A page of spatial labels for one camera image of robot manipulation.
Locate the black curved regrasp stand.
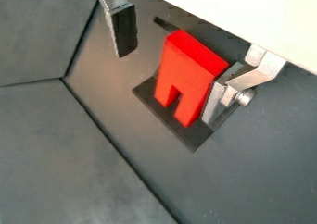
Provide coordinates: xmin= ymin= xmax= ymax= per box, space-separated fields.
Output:
xmin=132 ymin=18 xmax=239 ymax=151

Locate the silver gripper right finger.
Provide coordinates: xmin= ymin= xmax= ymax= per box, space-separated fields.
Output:
xmin=202 ymin=44 xmax=286 ymax=125

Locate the red double-square block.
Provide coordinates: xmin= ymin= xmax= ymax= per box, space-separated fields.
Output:
xmin=153 ymin=30 xmax=228 ymax=127

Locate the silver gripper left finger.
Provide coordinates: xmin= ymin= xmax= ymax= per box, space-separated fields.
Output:
xmin=99 ymin=0 xmax=137 ymax=57

